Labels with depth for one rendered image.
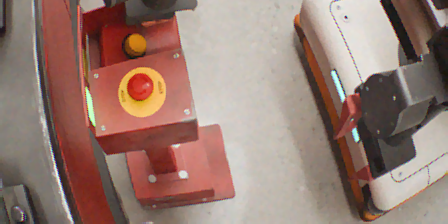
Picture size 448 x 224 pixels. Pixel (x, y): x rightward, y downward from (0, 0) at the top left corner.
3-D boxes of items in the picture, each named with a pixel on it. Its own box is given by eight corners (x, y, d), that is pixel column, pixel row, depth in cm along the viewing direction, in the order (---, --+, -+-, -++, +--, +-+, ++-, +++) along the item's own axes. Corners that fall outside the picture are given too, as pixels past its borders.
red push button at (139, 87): (157, 104, 95) (155, 96, 92) (131, 109, 95) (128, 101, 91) (152, 77, 96) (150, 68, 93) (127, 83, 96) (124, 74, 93)
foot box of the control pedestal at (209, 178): (236, 197, 169) (237, 189, 157) (143, 210, 167) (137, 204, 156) (219, 123, 175) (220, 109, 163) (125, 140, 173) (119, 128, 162)
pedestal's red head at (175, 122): (199, 141, 105) (196, 105, 88) (106, 156, 104) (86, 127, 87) (176, 22, 111) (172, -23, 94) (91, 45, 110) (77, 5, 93)
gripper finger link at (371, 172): (335, 203, 68) (382, 173, 60) (318, 148, 70) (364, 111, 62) (372, 186, 71) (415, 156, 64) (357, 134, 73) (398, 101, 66)
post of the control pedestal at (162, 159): (177, 171, 159) (156, 102, 107) (155, 174, 158) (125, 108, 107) (172, 149, 160) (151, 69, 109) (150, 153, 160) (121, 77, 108)
